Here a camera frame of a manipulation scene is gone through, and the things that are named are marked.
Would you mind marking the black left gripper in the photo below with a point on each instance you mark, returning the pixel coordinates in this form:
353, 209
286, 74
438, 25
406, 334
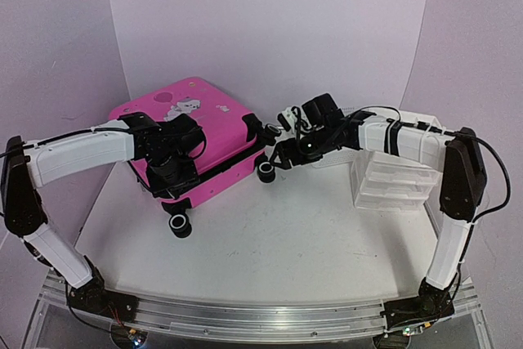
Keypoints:
189, 177

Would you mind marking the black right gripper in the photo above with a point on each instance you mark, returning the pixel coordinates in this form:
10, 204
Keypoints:
295, 158

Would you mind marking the pink cartoon suitcase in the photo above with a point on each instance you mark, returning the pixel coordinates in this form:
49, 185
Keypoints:
200, 123

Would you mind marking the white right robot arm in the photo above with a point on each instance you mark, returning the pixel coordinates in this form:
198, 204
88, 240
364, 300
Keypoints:
456, 155

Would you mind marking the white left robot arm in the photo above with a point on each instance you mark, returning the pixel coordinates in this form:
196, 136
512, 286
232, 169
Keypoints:
34, 170

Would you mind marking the white plastic mesh basket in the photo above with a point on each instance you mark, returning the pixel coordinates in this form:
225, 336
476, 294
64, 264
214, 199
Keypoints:
337, 157

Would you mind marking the white drawer desk organizer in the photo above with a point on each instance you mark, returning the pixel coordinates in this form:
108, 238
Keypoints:
391, 184

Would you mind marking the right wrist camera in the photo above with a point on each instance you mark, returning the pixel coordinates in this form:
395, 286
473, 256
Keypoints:
292, 120

